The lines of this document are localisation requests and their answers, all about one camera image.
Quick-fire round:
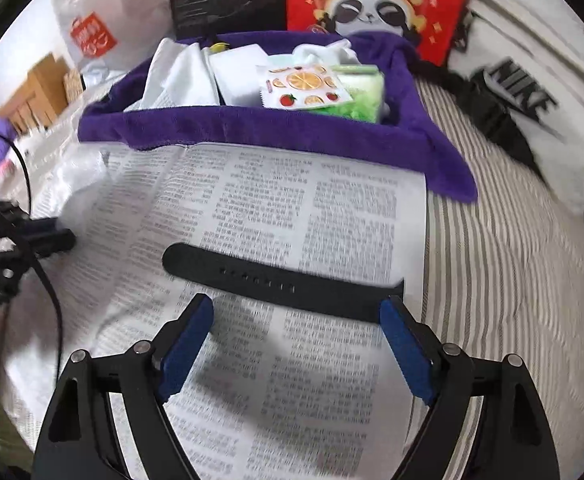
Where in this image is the wooden bed frame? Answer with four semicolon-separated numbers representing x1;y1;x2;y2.
0;53;86;136

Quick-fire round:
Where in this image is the fruit pattern packet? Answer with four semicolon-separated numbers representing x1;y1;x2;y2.
258;64;353;110

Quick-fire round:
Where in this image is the black watch strap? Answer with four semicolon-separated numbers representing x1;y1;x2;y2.
161;242;405;323

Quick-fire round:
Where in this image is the white glove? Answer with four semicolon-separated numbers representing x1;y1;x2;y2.
292;39;360;66

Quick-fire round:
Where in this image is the white plastic shopping bag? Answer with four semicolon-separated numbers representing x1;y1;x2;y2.
52;0;173;78

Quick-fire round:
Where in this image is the white tissue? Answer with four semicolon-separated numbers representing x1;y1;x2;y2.
126;38;220;112

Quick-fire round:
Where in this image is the newspaper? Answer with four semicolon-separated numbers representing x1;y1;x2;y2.
4;144;426;479

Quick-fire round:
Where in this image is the green wet wipe packet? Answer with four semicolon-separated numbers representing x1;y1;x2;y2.
316;65;386;124

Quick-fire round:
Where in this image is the white cloth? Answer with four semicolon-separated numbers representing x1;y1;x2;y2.
209;44;269;107

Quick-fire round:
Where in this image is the black cable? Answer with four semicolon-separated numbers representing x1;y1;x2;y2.
0;131;65;361

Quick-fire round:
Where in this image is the white Nike waist bag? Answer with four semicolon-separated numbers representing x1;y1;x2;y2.
416;0;584;216

